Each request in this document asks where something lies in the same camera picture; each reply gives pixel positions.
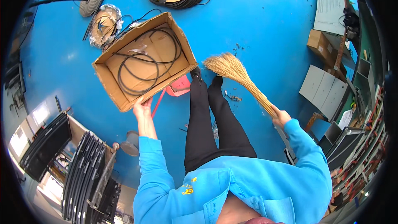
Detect coiled black cable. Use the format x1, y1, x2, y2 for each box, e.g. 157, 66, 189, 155
113, 27, 183, 97

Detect small grey spool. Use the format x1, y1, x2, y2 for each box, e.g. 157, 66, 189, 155
120, 130, 141, 157

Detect plastic-wrapped cardboard spool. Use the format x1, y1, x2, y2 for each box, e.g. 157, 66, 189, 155
89, 4, 124, 49

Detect grey metal panels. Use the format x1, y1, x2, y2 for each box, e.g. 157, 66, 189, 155
299, 65, 349, 121

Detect red dustpan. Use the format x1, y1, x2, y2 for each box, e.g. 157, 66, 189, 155
151, 75, 191, 119

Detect straw broom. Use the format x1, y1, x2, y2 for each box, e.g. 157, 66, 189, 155
203, 52, 279, 119

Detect black pole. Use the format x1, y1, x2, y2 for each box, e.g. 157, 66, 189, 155
29, 0, 89, 9

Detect person's right hand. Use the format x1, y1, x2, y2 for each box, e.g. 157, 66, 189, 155
272, 108, 292, 129

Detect person's body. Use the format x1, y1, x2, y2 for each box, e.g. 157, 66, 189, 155
133, 154, 333, 224

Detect black equipment case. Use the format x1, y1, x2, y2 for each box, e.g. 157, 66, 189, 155
326, 127, 366, 171

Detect clear plastic scrap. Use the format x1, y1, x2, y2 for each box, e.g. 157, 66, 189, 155
128, 45, 148, 55

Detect rack of black frames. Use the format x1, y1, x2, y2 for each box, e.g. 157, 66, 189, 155
61, 131, 122, 224

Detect white printed sheet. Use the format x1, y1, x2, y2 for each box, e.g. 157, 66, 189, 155
313, 0, 347, 37

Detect grey round disc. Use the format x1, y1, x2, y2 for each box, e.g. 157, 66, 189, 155
79, 0, 104, 18

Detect closed brown carton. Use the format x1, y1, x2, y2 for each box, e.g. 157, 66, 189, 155
307, 29, 347, 80

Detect brown cardboard box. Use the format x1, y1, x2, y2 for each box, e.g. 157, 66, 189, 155
92, 12, 199, 113

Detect person's legs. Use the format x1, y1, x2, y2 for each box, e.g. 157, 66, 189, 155
184, 67, 257, 175

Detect cluttered shelf rack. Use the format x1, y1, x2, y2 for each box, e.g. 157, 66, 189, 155
323, 56, 391, 218

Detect stack of black panels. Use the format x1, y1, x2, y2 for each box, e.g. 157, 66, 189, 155
19, 111, 73, 183

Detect pile of black scraps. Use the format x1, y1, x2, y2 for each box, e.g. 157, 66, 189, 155
224, 90, 243, 102

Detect person's left hand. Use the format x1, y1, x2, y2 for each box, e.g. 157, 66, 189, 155
133, 96, 153, 119

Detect black device with cables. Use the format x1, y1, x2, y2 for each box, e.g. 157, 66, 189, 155
343, 7, 361, 40

